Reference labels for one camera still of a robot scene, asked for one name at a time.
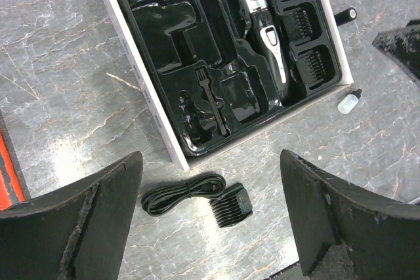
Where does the black silver hair clipper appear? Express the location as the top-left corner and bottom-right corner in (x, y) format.
(241, 0), (291, 104)

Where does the black comb guard attachment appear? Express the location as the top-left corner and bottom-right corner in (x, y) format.
(209, 183), (253, 228)

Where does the white clipper kit box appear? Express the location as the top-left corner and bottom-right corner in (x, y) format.
(104, 0), (353, 170)

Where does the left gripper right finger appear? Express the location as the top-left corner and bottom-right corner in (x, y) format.
(280, 150), (419, 279)

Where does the black power cable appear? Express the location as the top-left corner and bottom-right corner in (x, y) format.
(140, 174), (227, 218)

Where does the small black cleaning brush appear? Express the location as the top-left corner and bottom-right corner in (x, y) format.
(195, 67), (228, 136)

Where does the small clear oil bottle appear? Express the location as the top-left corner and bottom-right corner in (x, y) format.
(337, 89), (362, 114)

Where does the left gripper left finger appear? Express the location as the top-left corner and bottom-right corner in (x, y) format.
(1, 151), (143, 279)

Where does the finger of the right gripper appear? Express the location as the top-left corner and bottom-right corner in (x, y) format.
(372, 19), (419, 80)

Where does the colourful patchwork cloth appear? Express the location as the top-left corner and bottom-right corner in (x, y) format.
(1, 113), (31, 210)

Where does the black cylindrical battery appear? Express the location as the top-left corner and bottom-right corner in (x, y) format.
(334, 7), (358, 27)

